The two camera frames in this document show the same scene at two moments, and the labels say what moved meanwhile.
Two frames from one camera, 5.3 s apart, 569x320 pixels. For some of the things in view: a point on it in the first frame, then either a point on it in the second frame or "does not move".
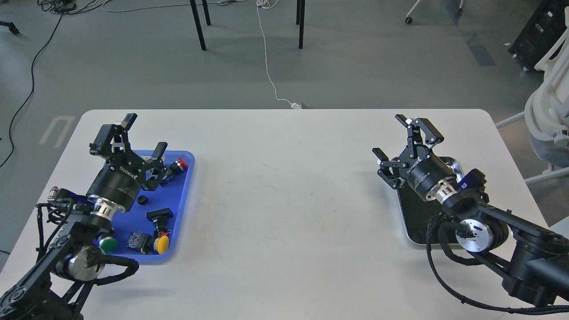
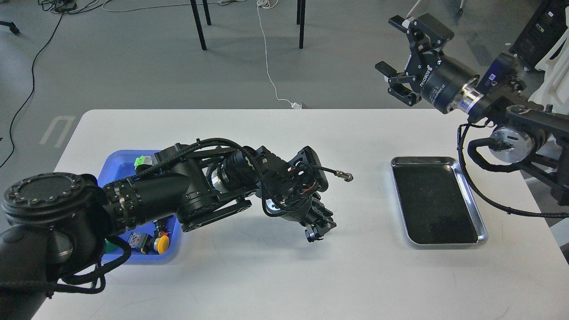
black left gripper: [119, 180] -> [312, 213]
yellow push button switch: [147, 243] does not move
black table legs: [199, 31] does not move
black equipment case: [546, 24] does not move
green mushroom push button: [108, 245] does not move
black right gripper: [422, 168] -> [441, 80]
